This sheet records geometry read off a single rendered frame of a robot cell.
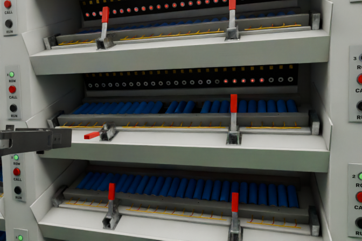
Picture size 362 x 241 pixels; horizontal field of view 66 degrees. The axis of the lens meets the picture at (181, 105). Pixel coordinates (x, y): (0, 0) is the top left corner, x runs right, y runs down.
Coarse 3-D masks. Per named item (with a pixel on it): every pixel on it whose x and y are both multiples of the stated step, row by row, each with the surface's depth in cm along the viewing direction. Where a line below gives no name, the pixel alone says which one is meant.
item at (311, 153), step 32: (64, 96) 73; (192, 128) 59; (224, 128) 58; (320, 128) 53; (128, 160) 59; (160, 160) 57; (192, 160) 55; (224, 160) 53; (256, 160) 51; (288, 160) 49; (320, 160) 48
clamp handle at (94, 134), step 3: (105, 126) 59; (105, 129) 59; (93, 132) 55; (96, 132) 55; (99, 132) 56; (102, 132) 57; (84, 135) 53; (87, 135) 53; (90, 135) 53; (93, 135) 54; (96, 135) 55; (99, 135) 56; (84, 138) 53; (87, 138) 53; (90, 138) 53
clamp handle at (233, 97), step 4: (232, 96) 53; (236, 96) 53; (232, 100) 53; (236, 100) 53; (232, 104) 53; (236, 104) 53; (232, 108) 53; (236, 108) 53; (232, 112) 53; (236, 112) 53; (232, 116) 53; (232, 120) 53; (232, 124) 52; (232, 128) 52
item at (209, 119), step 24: (72, 120) 67; (96, 120) 65; (120, 120) 64; (144, 120) 62; (168, 120) 61; (192, 120) 59; (216, 120) 58; (240, 120) 57; (264, 120) 56; (288, 120) 54
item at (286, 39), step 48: (96, 0) 73; (144, 0) 70; (192, 0) 68; (240, 0) 65; (288, 0) 62; (48, 48) 66; (96, 48) 60; (144, 48) 55; (192, 48) 52; (240, 48) 50; (288, 48) 48
